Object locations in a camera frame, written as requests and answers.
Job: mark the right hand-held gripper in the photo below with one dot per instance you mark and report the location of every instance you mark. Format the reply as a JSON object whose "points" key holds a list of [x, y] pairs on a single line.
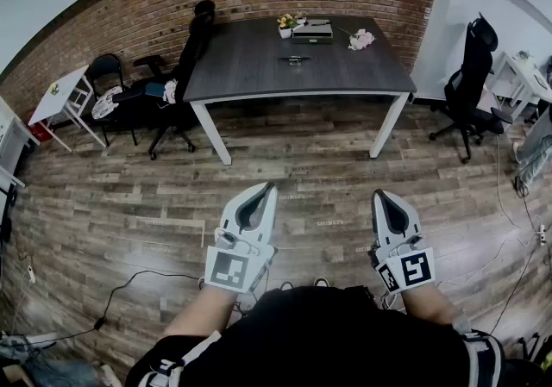
{"points": [[414, 269]]}

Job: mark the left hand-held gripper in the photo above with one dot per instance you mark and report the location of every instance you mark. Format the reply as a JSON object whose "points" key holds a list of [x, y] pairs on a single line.
{"points": [[227, 269]]}

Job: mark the small black metal tool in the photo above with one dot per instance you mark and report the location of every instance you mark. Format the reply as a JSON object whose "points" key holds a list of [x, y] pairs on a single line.
{"points": [[294, 59]]}

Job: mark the person's left forearm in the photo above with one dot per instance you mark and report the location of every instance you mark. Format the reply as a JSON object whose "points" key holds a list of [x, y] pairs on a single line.
{"points": [[202, 312]]}

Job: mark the person's right forearm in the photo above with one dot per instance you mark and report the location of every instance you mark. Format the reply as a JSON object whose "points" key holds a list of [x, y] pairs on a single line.
{"points": [[431, 307]]}

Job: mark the person's shoe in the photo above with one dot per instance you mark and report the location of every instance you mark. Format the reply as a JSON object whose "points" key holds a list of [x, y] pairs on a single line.
{"points": [[286, 286], [320, 282]]}

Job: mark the black waist device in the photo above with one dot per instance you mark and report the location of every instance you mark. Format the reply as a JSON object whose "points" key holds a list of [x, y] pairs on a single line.
{"points": [[358, 289]]}

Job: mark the person's black shirt torso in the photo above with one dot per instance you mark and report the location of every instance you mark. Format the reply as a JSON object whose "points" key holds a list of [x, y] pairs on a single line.
{"points": [[328, 342]]}

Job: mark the white power strip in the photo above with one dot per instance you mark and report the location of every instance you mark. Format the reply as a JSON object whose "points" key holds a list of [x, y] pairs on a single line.
{"points": [[31, 274], [542, 234]]}

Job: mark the white pink cloth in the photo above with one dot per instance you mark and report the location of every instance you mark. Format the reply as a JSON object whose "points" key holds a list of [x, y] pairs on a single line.
{"points": [[171, 91]]}

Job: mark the black mesh office chair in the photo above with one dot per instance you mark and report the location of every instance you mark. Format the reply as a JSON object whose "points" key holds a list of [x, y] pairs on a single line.
{"points": [[468, 83]]}

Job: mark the dark wooden table white legs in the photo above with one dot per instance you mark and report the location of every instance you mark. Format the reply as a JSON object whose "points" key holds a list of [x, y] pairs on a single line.
{"points": [[241, 62]]}

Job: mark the teal notebook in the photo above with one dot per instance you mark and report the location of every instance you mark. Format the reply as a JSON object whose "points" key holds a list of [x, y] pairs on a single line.
{"points": [[154, 89]]}

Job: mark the black office chair with headrest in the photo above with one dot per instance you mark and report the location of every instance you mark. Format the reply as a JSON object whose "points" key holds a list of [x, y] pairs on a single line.
{"points": [[190, 53]]}

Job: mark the patterned round seat cushion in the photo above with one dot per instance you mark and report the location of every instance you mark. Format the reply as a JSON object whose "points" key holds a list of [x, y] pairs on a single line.
{"points": [[105, 103]]}

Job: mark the pink flower bouquet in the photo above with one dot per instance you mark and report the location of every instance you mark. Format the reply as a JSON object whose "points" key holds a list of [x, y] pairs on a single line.
{"points": [[361, 39]]}

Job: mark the white desk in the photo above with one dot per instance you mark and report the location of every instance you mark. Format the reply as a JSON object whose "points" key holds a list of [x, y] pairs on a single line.
{"points": [[526, 79]]}

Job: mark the orange flowers in white pot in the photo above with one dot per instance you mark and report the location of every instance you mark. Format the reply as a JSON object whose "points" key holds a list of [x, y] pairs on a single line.
{"points": [[285, 27]]}

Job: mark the grey drawer box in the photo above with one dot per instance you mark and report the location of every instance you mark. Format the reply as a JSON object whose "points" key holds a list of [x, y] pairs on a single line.
{"points": [[312, 34]]}

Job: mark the black folding chair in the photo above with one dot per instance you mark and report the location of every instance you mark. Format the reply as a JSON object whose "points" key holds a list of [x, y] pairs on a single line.
{"points": [[105, 68]]}

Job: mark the black pen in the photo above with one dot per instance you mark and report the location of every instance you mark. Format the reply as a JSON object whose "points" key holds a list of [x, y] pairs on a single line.
{"points": [[319, 23]]}

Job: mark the small green potted plant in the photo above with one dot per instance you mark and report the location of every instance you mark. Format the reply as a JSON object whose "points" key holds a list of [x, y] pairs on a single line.
{"points": [[300, 17]]}

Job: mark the small plant on white desk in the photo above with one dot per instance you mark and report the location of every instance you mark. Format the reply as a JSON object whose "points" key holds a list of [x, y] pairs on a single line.
{"points": [[524, 57]]}

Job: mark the red box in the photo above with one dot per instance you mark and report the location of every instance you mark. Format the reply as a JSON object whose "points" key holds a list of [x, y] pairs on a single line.
{"points": [[41, 131]]}

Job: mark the small white side table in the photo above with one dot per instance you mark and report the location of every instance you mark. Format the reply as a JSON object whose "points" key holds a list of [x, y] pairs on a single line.
{"points": [[60, 94]]}

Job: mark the small yellow green toy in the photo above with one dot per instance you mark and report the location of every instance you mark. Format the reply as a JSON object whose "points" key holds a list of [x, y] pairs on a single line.
{"points": [[54, 89]]}

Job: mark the white shelf unit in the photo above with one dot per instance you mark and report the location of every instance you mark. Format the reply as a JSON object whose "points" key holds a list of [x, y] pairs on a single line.
{"points": [[10, 135]]}

